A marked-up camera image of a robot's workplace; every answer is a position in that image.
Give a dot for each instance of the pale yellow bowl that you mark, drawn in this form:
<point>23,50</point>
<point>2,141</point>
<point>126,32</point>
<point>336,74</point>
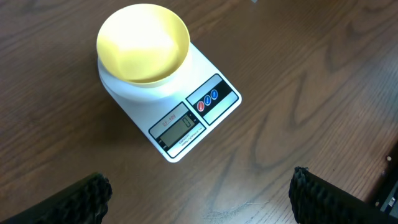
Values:
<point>143,44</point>

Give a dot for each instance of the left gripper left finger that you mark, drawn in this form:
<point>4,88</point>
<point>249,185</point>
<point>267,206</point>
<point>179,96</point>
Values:
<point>85,201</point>

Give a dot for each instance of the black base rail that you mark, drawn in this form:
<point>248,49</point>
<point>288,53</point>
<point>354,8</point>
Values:
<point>384,196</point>

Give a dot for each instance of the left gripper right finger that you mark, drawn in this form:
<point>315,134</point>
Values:
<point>316,201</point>

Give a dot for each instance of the white digital kitchen scale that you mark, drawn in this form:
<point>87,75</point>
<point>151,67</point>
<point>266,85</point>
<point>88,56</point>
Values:
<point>177,115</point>

